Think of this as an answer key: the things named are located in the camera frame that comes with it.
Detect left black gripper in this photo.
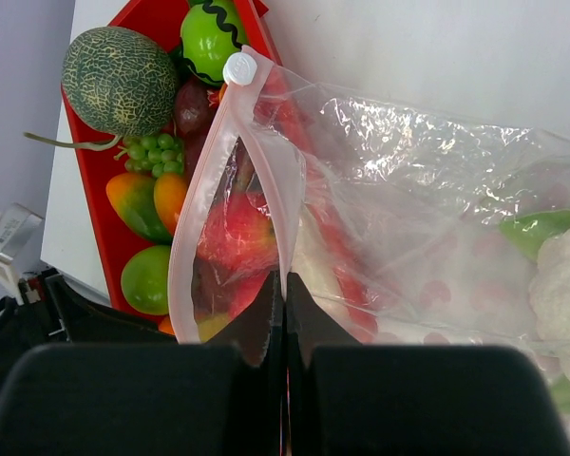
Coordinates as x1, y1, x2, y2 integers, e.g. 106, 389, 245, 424
0, 269, 175, 390

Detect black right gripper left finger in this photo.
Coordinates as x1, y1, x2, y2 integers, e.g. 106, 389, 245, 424
0, 283, 281, 455

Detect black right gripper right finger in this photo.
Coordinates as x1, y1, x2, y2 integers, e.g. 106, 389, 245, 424
284, 274, 570, 455

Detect clear zip top bag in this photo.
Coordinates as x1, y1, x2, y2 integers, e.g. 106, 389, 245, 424
168, 47, 570, 437

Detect white cauliflower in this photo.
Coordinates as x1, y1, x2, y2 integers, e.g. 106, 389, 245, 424
498, 208, 570, 414

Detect orange fruit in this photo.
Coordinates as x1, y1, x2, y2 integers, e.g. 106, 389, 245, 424
158, 315, 175, 336

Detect green apple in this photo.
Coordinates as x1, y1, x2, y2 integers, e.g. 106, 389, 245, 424
121, 245, 171, 316

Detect yellow green mango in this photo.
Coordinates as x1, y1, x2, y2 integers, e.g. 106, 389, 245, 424
105, 172, 172, 244

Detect red tomato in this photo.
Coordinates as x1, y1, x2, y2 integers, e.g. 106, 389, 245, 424
197, 192, 277, 273

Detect red plastic tray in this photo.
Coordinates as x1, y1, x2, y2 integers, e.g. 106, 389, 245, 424
76, 0, 279, 317

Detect red orange mango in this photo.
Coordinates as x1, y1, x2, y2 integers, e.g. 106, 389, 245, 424
153, 173, 187, 236

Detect green grapes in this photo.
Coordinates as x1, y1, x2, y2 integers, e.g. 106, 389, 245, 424
114, 133, 184, 179

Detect dark red plum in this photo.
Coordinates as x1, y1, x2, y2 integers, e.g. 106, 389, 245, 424
173, 79, 219, 138

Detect green toy melon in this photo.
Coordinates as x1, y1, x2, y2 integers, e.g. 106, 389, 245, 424
180, 0, 249, 86

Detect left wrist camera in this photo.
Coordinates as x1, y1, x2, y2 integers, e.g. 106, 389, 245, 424
0, 203, 44, 305

